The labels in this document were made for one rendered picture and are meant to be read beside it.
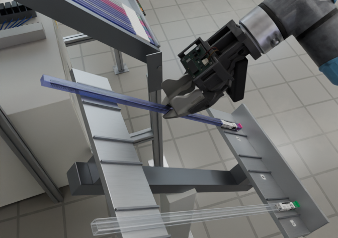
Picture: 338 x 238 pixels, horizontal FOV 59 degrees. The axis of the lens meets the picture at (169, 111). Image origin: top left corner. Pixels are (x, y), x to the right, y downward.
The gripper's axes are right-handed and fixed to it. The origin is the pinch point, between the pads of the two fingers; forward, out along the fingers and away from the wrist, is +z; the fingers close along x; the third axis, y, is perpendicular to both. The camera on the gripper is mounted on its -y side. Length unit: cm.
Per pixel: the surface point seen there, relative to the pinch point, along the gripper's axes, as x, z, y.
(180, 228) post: 14.1, 18.7, -22.4
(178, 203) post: 14.0, 9.4, -7.4
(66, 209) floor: -30, 84, -52
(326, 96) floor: -40, -45, -142
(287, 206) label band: 22.2, -6.4, -21.9
